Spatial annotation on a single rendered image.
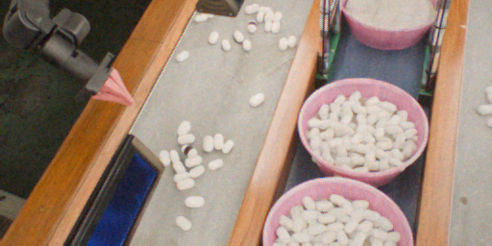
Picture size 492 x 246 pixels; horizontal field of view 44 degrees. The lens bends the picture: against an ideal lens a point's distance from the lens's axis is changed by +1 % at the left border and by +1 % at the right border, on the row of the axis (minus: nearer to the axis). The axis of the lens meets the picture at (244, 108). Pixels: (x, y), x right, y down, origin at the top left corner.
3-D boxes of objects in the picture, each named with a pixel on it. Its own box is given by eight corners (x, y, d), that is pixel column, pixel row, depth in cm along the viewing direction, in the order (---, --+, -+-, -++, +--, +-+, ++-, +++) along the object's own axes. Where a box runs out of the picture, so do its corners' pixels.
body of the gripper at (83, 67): (116, 56, 124) (86, 34, 122) (93, 91, 118) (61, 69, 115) (104, 70, 129) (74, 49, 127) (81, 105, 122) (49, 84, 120)
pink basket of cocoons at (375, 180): (307, 208, 126) (307, 181, 119) (290, 112, 144) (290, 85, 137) (437, 195, 126) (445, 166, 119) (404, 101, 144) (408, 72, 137)
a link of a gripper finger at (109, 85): (149, 80, 126) (110, 53, 123) (135, 105, 122) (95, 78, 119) (135, 94, 131) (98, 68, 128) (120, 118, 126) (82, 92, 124)
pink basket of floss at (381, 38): (373, 72, 151) (376, 43, 144) (317, 13, 168) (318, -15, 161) (461, 36, 158) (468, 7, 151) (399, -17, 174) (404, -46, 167)
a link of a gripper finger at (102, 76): (144, 88, 125) (106, 61, 122) (130, 114, 120) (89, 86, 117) (130, 102, 129) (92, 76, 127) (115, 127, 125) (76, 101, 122)
